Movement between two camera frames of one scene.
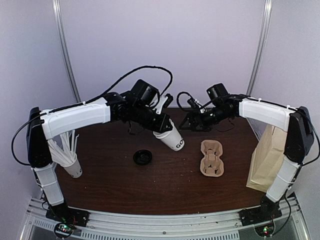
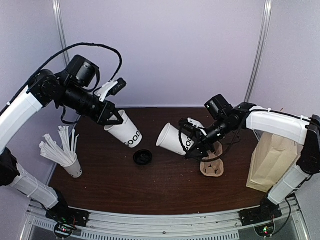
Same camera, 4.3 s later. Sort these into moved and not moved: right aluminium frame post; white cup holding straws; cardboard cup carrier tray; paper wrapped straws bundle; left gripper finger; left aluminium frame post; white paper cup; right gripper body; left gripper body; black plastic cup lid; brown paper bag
Moved: right gripper body; white paper cup; left gripper body; left gripper finger
Not moved: cardboard cup carrier tray; left aluminium frame post; right aluminium frame post; white cup holding straws; paper wrapped straws bundle; black plastic cup lid; brown paper bag
